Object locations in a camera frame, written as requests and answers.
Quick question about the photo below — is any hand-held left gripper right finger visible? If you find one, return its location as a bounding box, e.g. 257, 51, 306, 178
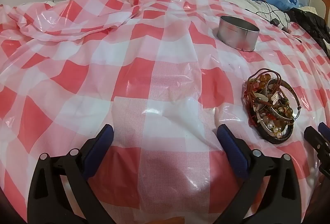
217, 124, 302, 224

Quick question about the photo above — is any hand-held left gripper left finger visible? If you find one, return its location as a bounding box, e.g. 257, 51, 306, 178
27, 124, 114, 224

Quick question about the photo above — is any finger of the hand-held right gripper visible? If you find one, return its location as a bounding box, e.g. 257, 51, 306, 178
304, 127, 330, 156
318, 122, 330, 140

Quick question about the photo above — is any thin silver bangle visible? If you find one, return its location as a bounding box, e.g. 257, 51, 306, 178
254, 80, 302, 121

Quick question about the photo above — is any pile of bead bracelets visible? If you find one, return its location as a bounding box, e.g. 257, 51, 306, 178
242, 71, 302, 144

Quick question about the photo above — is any round metal tin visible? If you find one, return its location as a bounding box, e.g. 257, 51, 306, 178
217, 16, 260, 52

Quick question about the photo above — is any red white checked plastic tablecloth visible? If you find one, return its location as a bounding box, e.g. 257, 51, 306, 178
0, 0, 330, 224

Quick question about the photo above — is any black jacket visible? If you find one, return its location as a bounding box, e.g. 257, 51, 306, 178
286, 7, 330, 55

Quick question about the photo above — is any orange tree wall sticker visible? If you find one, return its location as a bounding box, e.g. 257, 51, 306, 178
311, 0, 330, 26

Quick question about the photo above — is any black charger cable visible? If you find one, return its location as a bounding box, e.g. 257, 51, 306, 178
245, 0, 302, 42

